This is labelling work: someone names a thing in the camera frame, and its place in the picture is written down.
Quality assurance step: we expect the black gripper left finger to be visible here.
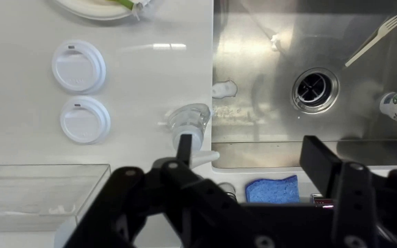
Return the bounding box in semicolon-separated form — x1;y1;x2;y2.
176;134;191;166

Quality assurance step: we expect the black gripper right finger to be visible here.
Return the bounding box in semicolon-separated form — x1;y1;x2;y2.
299;135;341;199

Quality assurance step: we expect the clear paper towel dispenser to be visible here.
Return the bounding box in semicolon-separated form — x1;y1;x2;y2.
0;164;110;233

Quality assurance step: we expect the blue sponge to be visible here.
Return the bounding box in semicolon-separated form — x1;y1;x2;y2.
245;175;299;204

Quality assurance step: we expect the white cup lid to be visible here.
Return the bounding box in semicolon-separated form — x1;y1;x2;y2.
59;97;111;145
50;40;107;94

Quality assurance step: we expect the stainless steel sink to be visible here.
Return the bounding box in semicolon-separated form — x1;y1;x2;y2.
210;0;397;170

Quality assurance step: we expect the white paper plate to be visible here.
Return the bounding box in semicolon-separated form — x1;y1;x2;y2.
53;0;154;21

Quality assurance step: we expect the white plastic fork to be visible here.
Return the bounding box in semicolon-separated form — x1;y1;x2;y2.
344;14;397;68

